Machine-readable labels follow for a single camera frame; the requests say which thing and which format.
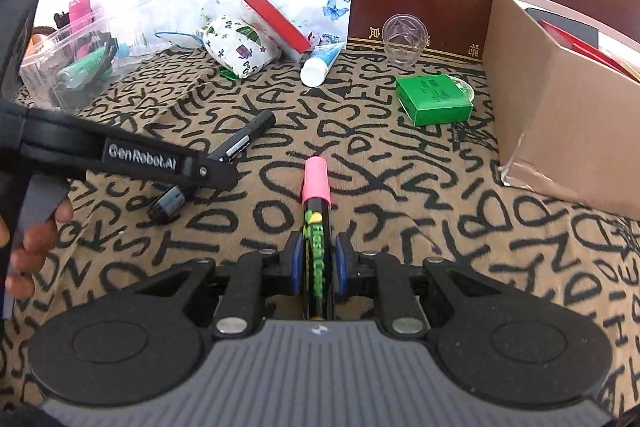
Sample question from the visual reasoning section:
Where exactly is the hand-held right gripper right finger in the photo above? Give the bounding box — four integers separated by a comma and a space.
332, 231, 508, 339

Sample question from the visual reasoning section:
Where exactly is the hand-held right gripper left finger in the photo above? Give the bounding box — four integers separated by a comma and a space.
117, 231, 306, 340

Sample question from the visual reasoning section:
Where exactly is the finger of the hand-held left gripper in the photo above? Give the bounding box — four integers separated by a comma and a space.
21, 107, 241, 194

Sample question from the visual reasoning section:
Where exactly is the pink cap marker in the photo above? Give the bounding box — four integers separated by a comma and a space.
300, 156, 335, 323

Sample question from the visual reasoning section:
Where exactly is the clear plastic container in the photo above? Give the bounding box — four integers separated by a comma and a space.
19, 4, 146, 112

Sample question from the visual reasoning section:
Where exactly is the black marker pen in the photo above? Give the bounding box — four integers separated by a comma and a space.
147, 109, 277, 224

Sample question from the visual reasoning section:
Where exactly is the brown cardboard box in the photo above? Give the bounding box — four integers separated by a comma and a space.
482, 0, 640, 222

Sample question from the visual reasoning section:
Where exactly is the person's left hand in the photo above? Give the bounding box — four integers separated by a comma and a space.
0, 196, 74, 303

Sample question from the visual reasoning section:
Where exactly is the small orange object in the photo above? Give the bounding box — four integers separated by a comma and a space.
27, 32, 51, 55

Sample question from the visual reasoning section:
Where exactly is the pink highlighter marker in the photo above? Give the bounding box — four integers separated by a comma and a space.
68, 0, 96, 40

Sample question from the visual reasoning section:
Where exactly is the green highlighter marker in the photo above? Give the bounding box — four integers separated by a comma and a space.
57, 47, 108, 88

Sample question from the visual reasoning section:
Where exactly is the letter print table cloth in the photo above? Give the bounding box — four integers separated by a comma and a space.
0, 37, 640, 427

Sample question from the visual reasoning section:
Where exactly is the long red gift box lid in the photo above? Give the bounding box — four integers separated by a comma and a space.
241, 0, 313, 62

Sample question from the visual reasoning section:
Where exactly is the green cardboard box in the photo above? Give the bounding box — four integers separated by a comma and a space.
396, 74, 475, 128

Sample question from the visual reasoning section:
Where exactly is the blue white toothpaste tube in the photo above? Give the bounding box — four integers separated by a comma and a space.
300, 41, 347, 88

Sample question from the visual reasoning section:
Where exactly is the clear plastic cup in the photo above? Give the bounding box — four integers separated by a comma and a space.
382, 13, 431, 68

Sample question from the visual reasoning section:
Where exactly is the black box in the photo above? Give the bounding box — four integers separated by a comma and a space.
525, 6, 601, 42

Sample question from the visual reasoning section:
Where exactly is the flat red box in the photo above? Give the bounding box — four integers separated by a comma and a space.
537, 19, 640, 82

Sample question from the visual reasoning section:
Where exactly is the printed drawstring cloth pouch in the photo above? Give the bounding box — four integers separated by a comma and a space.
196, 14, 282, 79

